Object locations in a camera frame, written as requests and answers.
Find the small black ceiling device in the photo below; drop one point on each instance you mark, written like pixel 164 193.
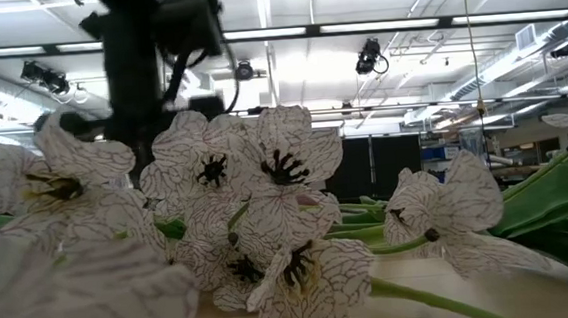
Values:
pixel 562 51

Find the white ceiling air vent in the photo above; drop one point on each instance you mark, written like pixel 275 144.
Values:
pixel 525 38

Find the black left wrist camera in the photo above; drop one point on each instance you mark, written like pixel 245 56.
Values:
pixel 189 22

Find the round black overhead camera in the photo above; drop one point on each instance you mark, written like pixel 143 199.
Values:
pixel 244 71

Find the wooden workbench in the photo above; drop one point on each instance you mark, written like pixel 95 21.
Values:
pixel 525 168

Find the elongated black ceiling device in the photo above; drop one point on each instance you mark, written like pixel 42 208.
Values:
pixel 48 79

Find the white artificial flower bunch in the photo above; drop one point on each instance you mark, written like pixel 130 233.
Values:
pixel 278 214

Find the black overhead light bar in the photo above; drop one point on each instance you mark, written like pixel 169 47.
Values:
pixel 315 30

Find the blue storage bins shelf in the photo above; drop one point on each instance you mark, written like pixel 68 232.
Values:
pixel 434 153

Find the thin black ceiling rail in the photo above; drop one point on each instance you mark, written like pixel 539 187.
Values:
pixel 410 105

